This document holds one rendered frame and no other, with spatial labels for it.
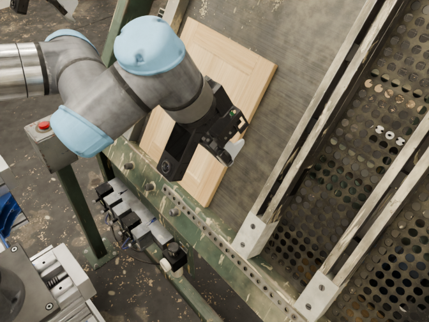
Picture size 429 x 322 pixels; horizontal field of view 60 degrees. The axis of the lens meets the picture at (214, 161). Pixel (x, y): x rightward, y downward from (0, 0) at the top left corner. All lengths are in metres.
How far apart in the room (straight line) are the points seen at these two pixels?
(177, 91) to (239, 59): 0.64
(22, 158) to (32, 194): 0.35
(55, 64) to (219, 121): 0.26
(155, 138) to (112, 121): 0.87
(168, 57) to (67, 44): 0.19
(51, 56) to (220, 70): 0.67
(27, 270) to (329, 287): 0.71
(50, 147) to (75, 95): 1.02
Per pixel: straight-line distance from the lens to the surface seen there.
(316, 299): 0.99
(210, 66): 1.18
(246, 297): 1.13
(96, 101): 0.47
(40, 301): 0.96
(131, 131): 1.40
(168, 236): 1.32
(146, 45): 0.45
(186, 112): 0.52
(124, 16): 1.49
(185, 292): 1.83
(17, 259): 1.04
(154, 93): 0.47
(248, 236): 1.04
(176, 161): 0.61
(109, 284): 2.11
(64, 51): 0.58
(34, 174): 2.73
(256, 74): 1.07
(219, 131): 0.60
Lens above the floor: 1.85
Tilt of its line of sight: 47 degrees down
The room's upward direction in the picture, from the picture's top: straight up
